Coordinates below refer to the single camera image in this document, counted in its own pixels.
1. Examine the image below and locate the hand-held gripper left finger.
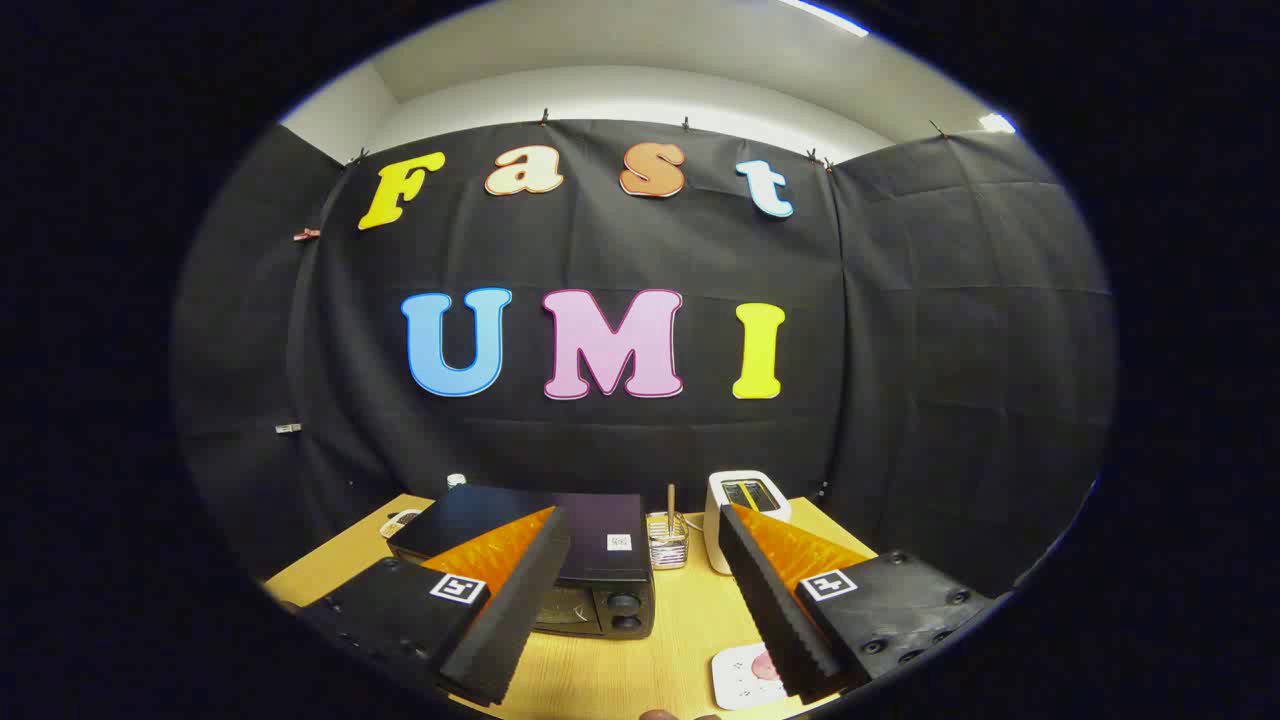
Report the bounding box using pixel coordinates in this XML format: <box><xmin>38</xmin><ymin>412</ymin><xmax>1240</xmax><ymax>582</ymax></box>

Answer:
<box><xmin>300</xmin><ymin>505</ymin><xmax>573</xmax><ymax>707</ymax></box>

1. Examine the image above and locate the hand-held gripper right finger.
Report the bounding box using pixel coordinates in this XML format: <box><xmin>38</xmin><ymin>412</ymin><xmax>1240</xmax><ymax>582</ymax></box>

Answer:
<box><xmin>718</xmin><ymin>503</ymin><xmax>1001</xmax><ymax>705</ymax></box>

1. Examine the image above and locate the white square plate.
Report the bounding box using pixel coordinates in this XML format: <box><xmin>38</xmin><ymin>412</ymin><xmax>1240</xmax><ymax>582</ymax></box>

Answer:
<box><xmin>711</xmin><ymin>643</ymin><xmax>791</xmax><ymax>711</ymax></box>

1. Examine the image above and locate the black toaster oven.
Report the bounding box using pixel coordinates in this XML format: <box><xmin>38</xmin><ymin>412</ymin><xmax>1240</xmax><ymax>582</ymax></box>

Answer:
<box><xmin>387</xmin><ymin>485</ymin><xmax>657</xmax><ymax>641</ymax></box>

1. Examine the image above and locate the white toaster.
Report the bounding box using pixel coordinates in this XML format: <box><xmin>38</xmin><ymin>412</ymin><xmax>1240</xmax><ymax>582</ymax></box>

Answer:
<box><xmin>703</xmin><ymin>470</ymin><xmax>793</xmax><ymax>576</ymax></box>

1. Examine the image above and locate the wire mesh basket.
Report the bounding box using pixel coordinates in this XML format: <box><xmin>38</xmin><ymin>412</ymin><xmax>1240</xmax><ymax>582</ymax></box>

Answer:
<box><xmin>646</xmin><ymin>511</ymin><xmax>691</xmax><ymax>571</ymax></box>

